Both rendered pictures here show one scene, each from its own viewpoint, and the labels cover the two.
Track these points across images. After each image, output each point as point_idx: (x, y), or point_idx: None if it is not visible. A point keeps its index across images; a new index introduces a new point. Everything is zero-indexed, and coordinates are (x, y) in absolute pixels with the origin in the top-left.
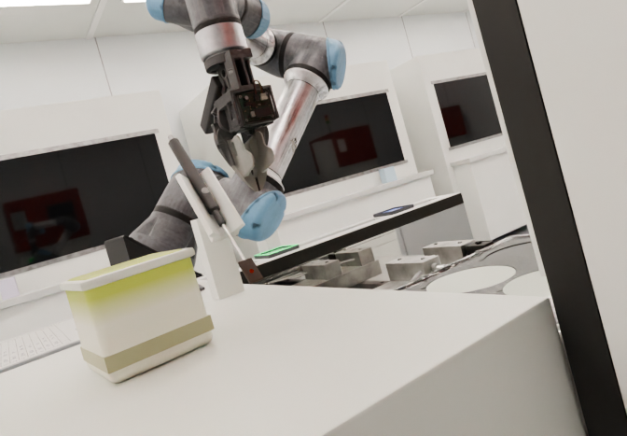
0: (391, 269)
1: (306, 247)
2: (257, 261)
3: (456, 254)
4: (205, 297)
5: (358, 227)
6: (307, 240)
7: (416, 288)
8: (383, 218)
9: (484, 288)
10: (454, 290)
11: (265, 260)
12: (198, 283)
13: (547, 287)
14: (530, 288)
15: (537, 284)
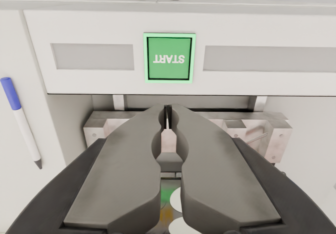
0: (224, 130)
1: (191, 94)
2: (134, 61)
3: (260, 154)
4: (41, 182)
5: (288, 85)
6: (246, 26)
7: (176, 184)
8: (330, 88)
9: (178, 212)
10: (175, 203)
11: (134, 88)
12: (42, 106)
13: (181, 228)
14: (179, 225)
15: (184, 225)
